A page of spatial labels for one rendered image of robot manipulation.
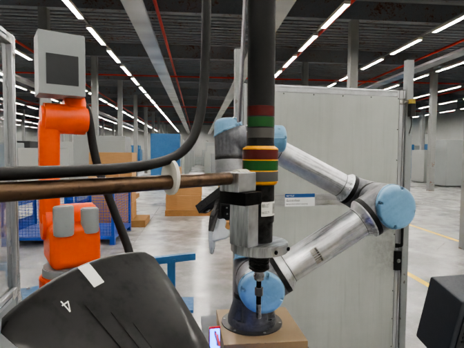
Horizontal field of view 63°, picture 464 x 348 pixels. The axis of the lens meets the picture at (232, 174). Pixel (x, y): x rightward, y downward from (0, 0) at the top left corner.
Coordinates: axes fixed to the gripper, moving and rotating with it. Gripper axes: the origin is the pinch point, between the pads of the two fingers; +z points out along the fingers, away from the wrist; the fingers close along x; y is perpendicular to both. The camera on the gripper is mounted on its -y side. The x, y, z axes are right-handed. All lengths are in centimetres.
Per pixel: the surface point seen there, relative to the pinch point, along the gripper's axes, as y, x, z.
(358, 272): -8, 171, 41
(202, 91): 34, -55, -26
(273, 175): 37, -45, -18
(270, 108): 37, -46, -26
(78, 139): -844, 564, -170
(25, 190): 30, -71, -17
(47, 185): 31, -69, -17
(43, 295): 18, -62, -6
